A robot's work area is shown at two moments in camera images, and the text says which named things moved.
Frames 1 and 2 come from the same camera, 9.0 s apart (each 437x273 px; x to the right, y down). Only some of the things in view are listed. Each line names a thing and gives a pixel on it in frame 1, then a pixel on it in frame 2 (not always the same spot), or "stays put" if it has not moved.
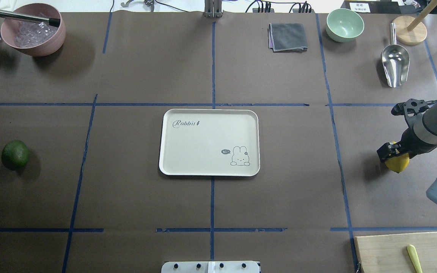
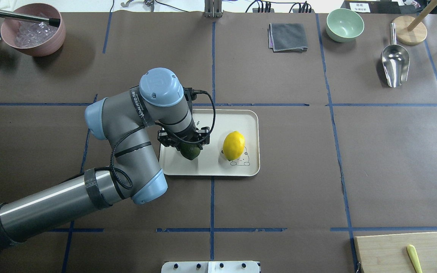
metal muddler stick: [51, 21] stays put
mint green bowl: [344, 25] stays put
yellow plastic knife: [413, 254] stays put
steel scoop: [395, 61] stays put
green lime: [15, 155] → [190, 151]
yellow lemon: [398, 163] → [233, 145]
